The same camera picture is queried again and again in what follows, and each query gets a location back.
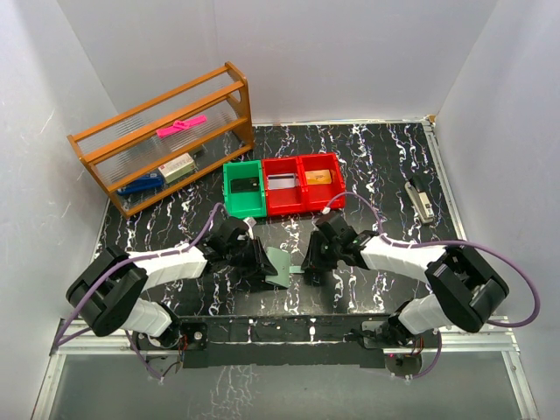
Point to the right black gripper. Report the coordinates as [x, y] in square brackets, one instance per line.
[313, 262]

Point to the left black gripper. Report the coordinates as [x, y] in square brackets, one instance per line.
[259, 266]

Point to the green card holder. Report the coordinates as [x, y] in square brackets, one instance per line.
[281, 261]

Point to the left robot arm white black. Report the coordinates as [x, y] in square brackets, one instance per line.
[107, 294]

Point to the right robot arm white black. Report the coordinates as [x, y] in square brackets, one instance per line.
[465, 289]

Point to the black card in bin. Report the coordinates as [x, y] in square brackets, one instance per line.
[245, 185]

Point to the grey card in bin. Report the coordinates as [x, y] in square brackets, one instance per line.
[282, 181]

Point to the orange card in bin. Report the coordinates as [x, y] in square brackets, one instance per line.
[318, 177]

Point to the middle red plastic bin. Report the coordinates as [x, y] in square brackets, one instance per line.
[283, 189]

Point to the red plastic bin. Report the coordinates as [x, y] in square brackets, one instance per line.
[318, 197]
[283, 189]

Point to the green plastic bin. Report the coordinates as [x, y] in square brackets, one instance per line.
[244, 194]

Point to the right red plastic bin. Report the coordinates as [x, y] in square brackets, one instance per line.
[318, 197]

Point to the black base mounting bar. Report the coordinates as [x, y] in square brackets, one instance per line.
[300, 340]

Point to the white red box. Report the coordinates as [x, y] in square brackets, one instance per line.
[177, 168]

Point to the black grey stapler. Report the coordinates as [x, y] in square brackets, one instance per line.
[418, 196]

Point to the wooden shelf rack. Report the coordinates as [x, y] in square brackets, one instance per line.
[126, 147]

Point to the blue stapler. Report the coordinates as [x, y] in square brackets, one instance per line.
[146, 182]

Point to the pink plastic clip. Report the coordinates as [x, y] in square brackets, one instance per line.
[180, 126]

